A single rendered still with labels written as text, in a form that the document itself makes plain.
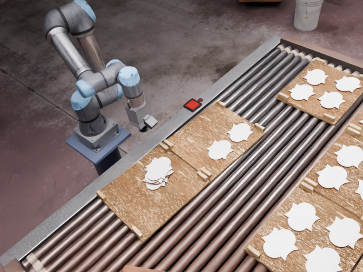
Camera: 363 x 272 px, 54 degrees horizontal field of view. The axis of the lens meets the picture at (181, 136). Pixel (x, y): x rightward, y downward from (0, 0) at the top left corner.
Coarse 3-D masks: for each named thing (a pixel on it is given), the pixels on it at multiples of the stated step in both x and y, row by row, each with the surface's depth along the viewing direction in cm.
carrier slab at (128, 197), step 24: (144, 168) 175; (192, 168) 172; (120, 192) 167; (144, 192) 166; (168, 192) 165; (192, 192) 163; (120, 216) 159; (144, 216) 157; (168, 216) 156; (144, 240) 150
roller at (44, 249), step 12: (276, 48) 233; (264, 60) 225; (252, 72) 219; (240, 84) 214; (228, 96) 209; (204, 108) 202; (96, 204) 166; (84, 216) 163; (72, 228) 160; (48, 240) 156; (60, 240) 158; (36, 252) 153; (24, 264) 150
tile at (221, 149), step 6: (216, 144) 180; (222, 144) 179; (228, 144) 179; (210, 150) 178; (216, 150) 177; (222, 150) 177; (228, 150) 176; (210, 156) 175; (216, 156) 175; (222, 156) 174
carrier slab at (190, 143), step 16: (208, 112) 197; (224, 112) 196; (192, 128) 190; (208, 128) 189; (224, 128) 188; (256, 128) 185; (176, 144) 184; (192, 144) 183; (208, 144) 181; (240, 144) 179; (192, 160) 176; (208, 160) 174; (224, 160) 173
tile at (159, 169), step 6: (156, 162) 172; (162, 162) 171; (168, 162) 171; (150, 168) 170; (156, 168) 169; (162, 168) 169; (168, 168) 168; (150, 174) 167; (156, 174) 167; (162, 174) 166; (150, 180) 166; (156, 180) 165
